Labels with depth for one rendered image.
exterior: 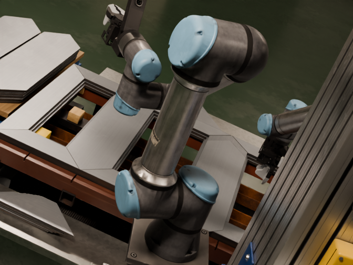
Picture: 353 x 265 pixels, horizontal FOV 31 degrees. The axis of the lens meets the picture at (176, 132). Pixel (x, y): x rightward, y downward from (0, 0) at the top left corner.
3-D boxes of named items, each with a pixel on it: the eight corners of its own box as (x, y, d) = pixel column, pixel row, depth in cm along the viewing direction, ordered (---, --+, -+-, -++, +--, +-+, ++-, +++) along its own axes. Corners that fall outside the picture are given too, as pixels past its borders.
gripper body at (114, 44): (99, 34, 183) (111, 54, 174) (112, 8, 179) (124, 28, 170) (122, 42, 187) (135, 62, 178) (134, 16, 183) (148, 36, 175)
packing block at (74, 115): (72, 113, 264) (74, 105, 262) (82, 119, 264) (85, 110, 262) (66, 119, 258) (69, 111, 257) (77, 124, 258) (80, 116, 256)
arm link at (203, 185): (211, 231, 166) (231, 191, 160) (166, 231, 160) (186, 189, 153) (194, 201, 175) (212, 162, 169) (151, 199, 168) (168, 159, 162)
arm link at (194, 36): (172, 230, 160) (260, 38, 135) (118, 229, 153) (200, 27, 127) (156, 199, 169) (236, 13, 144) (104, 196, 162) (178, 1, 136)
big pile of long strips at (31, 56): (12, 20, 316) (15, 9, 313) (84, 52, 314) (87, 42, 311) (-83, 71, 246) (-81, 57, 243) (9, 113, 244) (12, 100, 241)
